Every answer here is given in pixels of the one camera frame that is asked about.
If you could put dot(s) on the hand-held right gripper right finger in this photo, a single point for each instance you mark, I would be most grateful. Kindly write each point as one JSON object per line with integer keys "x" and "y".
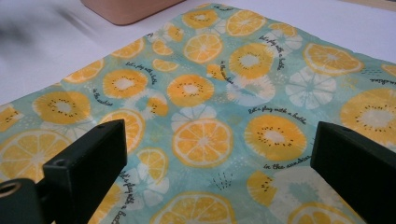
{"x": 358, "y": 168}

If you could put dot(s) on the pink plastic basin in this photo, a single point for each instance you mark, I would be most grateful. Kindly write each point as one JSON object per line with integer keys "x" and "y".
{"x": 130, "y": 11}

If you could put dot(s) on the citrus print teal cloth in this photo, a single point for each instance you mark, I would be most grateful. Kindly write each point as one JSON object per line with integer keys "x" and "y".
{"x": 218, "y": 102}

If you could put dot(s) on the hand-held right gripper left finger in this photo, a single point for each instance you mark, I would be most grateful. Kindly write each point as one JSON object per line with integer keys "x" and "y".
{"x": 84, "y": 161}

